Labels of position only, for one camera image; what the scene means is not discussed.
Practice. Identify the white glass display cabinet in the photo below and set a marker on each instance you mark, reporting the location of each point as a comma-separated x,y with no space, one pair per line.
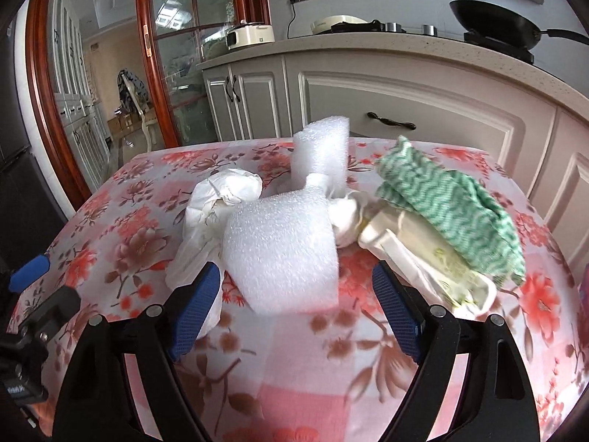
73,101

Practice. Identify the black gas stove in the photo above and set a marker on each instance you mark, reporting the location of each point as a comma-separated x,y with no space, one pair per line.
497,50

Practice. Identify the beige plastic package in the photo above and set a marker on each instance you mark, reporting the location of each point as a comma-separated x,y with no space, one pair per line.
414,248

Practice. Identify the twisted white tissue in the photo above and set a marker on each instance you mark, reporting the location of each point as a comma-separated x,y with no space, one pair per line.
345,216

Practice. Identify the white foam packing sheet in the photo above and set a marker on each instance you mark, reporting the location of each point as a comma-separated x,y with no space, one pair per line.
280,248

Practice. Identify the white dining chair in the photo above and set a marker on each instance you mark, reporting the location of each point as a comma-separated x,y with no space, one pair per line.
142,115

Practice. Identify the wood framed glass door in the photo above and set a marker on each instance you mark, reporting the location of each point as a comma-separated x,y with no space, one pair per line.
156,78

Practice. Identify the white lid on stove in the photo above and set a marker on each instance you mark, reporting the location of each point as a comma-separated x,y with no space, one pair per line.
336,23

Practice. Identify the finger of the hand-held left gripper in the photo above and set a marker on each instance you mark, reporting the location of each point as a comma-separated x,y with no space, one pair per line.
30,274
60,306

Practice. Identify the black wok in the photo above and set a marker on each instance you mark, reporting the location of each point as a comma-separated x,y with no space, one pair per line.
497,23

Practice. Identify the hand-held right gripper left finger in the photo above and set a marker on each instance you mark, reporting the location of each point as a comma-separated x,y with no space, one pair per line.
195,313

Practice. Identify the pink floral tablecloth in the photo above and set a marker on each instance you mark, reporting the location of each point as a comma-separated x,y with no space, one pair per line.
299,377

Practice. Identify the green wavy cleaning cloth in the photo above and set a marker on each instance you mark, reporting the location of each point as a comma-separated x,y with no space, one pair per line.
441,198

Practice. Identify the crumpled white plastic bag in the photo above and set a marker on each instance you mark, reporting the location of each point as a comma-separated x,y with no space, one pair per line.
207,207

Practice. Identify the white rice cooker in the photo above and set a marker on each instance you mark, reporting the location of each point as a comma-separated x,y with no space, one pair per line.
248,36

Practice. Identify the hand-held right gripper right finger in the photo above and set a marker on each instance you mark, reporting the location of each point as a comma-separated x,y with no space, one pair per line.
395,313

